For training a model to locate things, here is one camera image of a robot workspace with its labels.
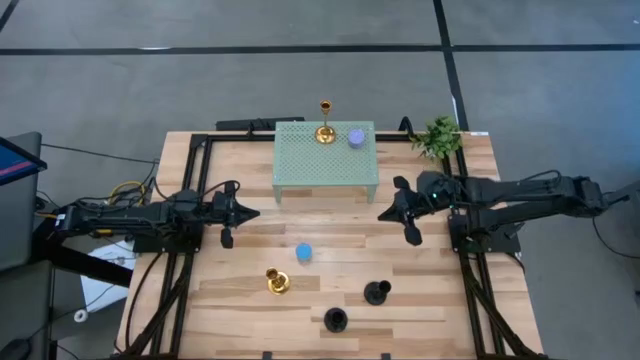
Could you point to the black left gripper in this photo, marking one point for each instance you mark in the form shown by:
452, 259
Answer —
224, 212

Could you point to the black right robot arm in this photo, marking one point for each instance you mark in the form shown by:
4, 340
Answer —
525, 192

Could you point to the small green artificial plant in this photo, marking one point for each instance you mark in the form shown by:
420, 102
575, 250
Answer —
440, 140

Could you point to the blue candle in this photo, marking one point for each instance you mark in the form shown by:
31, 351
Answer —
304, 252

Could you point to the monitor with blue screen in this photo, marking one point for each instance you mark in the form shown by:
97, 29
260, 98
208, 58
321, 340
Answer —
15, 162

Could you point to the purple candle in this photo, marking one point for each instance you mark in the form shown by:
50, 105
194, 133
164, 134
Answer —
356, 138

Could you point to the black aluminium table frame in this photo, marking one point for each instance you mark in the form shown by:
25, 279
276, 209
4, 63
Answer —
230, 136

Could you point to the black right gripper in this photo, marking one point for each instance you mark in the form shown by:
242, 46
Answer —
435, 192

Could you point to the tall gold candlestick holder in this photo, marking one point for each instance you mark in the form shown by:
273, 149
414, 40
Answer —
325, 135

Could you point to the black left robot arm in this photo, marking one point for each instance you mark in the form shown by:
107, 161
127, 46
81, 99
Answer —
125, 220

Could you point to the green perforated metal shelf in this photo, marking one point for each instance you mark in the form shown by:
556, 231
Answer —
310, 165

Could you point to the short gold candlestick holder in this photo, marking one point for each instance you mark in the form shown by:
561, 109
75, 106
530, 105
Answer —
279, 285

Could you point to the black stand leg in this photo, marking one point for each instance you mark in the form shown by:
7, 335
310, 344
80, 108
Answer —
90, 267

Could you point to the white tape roll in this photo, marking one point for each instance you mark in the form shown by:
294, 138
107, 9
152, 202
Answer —
76, 315

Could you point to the white sheet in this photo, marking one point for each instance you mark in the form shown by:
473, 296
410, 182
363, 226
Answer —
105, 295

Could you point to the black computer mouse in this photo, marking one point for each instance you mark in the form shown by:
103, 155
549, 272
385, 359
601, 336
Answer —
15, 350

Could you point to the black clamp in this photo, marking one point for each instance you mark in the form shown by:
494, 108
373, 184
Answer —
406, 125

